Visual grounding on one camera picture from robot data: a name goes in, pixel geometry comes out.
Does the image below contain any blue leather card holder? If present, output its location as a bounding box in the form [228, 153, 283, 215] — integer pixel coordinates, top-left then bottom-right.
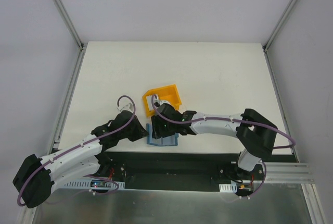
[146, 123, 179, 147]

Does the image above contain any yellow plastic bin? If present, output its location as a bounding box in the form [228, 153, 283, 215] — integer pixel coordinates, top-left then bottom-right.
[142, 84, 182, 117]

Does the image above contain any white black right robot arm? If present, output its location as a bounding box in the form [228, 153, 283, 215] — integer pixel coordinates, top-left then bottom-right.
[151, 103, 277, 180]

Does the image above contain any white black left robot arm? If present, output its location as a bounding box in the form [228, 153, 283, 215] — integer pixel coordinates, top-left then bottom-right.
[12, 110, 149, 208]

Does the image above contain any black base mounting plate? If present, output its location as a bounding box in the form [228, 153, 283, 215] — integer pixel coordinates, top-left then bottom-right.
[94, 152, 264, 192]

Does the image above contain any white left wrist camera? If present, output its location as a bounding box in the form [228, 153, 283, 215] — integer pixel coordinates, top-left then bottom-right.
[117, 103, 134, 113]

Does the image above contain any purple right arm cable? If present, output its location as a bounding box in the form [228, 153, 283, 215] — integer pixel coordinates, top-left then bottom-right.
[151, 93, 297, 150]

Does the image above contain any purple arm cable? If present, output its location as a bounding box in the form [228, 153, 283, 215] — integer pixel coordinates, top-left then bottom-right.
[17, 95, 138, 206]
[151, 93, 297, 150]

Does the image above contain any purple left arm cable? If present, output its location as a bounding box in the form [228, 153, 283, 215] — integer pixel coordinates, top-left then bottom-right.
[17, 95, 138, 206]

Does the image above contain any white slotted cable duct left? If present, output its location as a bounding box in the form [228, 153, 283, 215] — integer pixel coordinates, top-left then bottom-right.
[60, 178, 125, 190]

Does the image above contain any white slotted cable duct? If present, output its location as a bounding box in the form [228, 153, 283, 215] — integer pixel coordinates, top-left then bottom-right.
[219, 183, 237, 193]
[60, 178, 125, 190]

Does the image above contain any white slotted cable duct right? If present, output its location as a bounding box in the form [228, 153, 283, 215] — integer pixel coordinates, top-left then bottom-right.
[219, 183, 237, 193]

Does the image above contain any aluminium frame rail left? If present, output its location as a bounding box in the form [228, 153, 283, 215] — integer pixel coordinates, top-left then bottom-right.
[52, 0, 85, 50]

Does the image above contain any aluminium frame rail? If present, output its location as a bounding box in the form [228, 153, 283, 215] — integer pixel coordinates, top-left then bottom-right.
[263, 0, 299, 53]
[52, 0, 85, 50]

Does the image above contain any aluminium frame rail right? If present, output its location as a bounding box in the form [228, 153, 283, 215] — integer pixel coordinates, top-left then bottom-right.
[263, 0, 299, 53]

